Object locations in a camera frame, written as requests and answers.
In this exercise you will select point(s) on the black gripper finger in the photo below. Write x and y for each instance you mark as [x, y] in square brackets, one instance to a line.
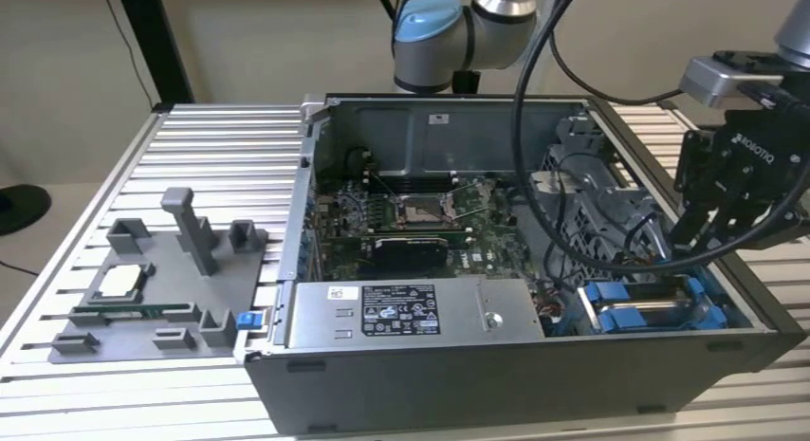
[693, 223]
[760, 223]

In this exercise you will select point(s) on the hard disk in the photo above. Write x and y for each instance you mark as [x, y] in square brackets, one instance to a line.
[656, 299]
[624, 318]

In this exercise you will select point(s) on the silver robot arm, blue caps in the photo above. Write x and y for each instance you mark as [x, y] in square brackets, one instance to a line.
[437, 57]

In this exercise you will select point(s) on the grey disk bay cage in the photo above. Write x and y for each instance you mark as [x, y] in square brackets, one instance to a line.
[589, 213]

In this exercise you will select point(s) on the black RAM slot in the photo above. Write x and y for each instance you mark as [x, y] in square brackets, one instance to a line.
[411, 187]
[411, 177]

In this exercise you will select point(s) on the green motherboard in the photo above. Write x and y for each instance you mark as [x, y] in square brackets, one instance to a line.
[494, 251]

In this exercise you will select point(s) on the CPU socket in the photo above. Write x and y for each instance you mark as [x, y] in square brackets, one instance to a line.
[421, 211]

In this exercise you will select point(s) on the black graphics card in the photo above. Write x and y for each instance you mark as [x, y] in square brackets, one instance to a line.
[405, 256]

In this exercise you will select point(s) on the grey open PC case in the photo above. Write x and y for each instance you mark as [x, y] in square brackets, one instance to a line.
[481, 389]

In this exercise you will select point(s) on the thin metal locking lever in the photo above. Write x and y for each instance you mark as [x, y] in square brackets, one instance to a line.
[383, 183]

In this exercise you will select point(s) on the silver power supply unit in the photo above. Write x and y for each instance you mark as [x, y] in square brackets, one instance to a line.
[317, 317]

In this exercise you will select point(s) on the blue case latch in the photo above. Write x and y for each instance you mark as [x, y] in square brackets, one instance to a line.
[249, 320]

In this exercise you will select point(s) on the grey parts rack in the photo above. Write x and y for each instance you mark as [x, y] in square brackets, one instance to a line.
[158, 270]

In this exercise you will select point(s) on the green RAM stick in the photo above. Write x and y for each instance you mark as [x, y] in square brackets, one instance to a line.
[148, 311]

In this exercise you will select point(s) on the silver CPU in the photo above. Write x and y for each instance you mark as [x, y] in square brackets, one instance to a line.
[120, 280]

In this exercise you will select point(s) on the black round stand base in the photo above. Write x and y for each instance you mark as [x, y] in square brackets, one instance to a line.
[22, 208]

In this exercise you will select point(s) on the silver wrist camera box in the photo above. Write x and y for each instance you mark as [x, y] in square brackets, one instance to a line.
[716, 80]

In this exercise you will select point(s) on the black upright post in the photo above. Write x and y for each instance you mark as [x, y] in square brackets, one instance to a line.
[162, 47]

